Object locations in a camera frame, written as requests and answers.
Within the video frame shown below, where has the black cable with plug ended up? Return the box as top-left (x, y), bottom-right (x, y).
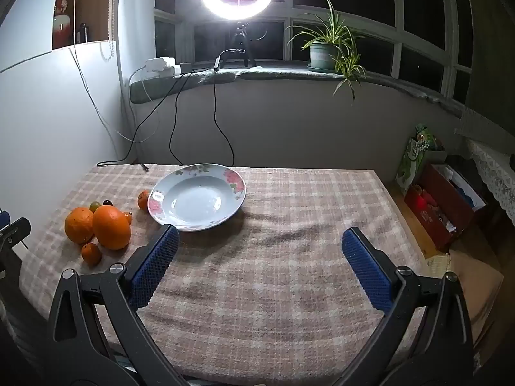
top-left (97, 70), bottom-right (196, 170)

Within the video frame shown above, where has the white lace cloth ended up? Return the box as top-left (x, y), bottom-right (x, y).
top-left (454, 126), bottom-right (515, 226)

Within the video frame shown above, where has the dark curtain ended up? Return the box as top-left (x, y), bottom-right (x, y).
top-left (463, 0), bottom-right (515, 129)

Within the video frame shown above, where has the grey windowsill mat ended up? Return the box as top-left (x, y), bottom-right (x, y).
top-left (241, 61), bottom-right (467, 118)
top-left (129, 66), bottom-right (258, 104)

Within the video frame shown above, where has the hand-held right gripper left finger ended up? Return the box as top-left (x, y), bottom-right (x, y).
top-left (46, 224), bottom-right (190, 386)

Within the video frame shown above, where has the floral white plate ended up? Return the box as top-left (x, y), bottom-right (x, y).
top-left (147, 163), bottom-right (247, 232)

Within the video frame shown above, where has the wooden niche frame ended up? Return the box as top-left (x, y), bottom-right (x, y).
top-left (52, 0), bottom-right (115, 49)

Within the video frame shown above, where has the white power strip cable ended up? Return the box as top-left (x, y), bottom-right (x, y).
top-left (129, 63), bottom-right (152, 101)

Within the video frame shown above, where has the black ring light cable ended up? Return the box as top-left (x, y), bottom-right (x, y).
top-left (169, 48), bottom-right (247, 166)

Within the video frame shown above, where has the flower pot saucer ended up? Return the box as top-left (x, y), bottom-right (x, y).
top-left (308, 62), bottom-right (342, 74)

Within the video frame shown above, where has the black tripod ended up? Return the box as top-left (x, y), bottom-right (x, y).
top-left (230, 20), bottom-right (258, 69)

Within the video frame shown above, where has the large orange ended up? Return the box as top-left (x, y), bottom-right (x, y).
top-left (64, 207), bottom-right (97, 245)
top-left (92, 205), bottom-right (132, 251)

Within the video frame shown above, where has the green flower pot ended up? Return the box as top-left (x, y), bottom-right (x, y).
top-left (310, 41), bottom-right (341, 70)

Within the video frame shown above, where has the white window frame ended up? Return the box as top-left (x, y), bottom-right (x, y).
top-left (154, 0), bottom-right (473, 105)

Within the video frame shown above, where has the green printed bag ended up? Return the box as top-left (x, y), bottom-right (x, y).
top-left (396, 124), bottom-right (440, 194)

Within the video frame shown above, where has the red cardboard box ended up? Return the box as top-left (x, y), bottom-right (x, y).
top-left (404, 163), bottom-right (489, 252)

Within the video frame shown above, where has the red ornament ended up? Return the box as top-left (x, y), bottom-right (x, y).
top-left (53, 0), bottom-right (74, 47)

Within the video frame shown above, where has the white power strip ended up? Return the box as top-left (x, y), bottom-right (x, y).
top-left (145, 58), bottom-right (177, 71)

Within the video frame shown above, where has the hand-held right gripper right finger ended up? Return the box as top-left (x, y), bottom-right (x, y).
top-left (338, 227), bottom-right (475, 386)

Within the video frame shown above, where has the spider plant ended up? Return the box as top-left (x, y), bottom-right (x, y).
top-left (286, 0), bottom-right (367, 101)

